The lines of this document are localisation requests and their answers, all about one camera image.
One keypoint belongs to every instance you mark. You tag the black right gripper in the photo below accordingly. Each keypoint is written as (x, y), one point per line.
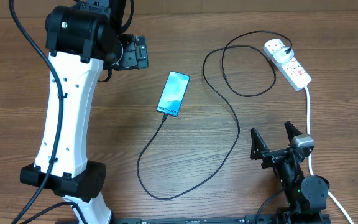
(259, 151)

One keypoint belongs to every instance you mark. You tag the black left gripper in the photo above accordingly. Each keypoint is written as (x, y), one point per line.
(137, 53)

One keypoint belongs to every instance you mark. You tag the blue Samsung smartphone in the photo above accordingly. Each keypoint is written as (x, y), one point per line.
(173, 93)

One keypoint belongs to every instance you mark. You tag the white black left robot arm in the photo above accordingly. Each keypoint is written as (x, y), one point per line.
(83, 40)

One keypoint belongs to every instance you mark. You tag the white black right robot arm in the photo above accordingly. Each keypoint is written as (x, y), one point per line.
(306, 196)

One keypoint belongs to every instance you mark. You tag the white charger plug adapter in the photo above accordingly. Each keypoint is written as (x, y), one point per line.
(282, 56)

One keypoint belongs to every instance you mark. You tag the white power strip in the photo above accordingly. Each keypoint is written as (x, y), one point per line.
(295, 74)

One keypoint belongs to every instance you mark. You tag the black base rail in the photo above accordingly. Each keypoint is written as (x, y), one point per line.
(194, 220)

